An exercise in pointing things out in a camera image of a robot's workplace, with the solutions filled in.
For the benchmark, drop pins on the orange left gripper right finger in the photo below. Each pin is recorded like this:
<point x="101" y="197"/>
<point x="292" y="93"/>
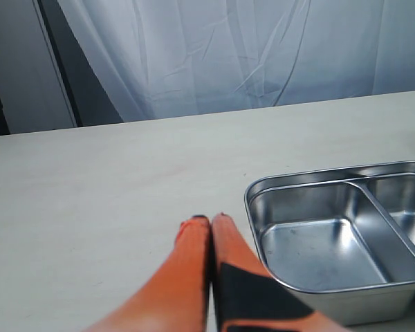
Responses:
<point x="247" y="297"/>

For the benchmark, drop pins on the white wrinkled backdrop curtain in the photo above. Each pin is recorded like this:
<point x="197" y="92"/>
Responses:
<point x="164" y="59"/>

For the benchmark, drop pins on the stainless steel lunch box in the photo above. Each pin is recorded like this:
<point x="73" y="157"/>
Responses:
<point x="342" y="239"/>

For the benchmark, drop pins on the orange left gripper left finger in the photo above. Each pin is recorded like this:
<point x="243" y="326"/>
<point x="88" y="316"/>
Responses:
<point x="176" y="296"/>

